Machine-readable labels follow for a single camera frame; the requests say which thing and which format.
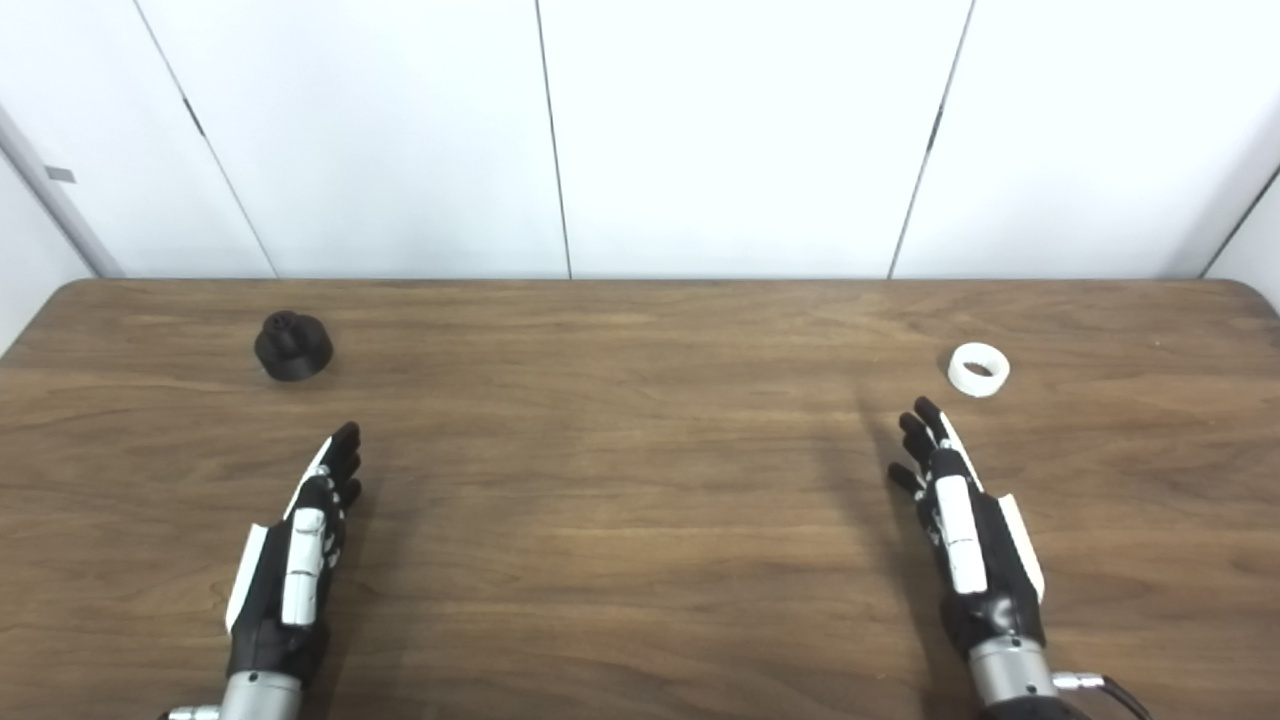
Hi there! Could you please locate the white plastic ring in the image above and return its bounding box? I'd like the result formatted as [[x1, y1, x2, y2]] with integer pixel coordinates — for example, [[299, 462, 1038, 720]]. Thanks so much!
[[947, 342, 1011, 398]]

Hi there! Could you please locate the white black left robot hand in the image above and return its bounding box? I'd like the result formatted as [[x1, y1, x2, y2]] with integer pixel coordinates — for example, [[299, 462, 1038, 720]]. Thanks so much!
[[225, 422, 363, 683]]

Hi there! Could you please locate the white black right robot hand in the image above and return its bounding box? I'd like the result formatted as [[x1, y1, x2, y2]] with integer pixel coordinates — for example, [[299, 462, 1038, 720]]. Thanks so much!
[[888, 397, 1046, 659]]

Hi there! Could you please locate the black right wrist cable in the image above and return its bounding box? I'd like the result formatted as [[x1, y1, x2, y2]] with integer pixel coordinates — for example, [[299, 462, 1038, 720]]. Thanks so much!
[[1052, 672, 1153, 720]]

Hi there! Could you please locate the round black plastic part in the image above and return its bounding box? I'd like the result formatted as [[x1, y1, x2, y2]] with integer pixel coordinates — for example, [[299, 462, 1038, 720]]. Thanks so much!
[[254, 311, 334, 382]]

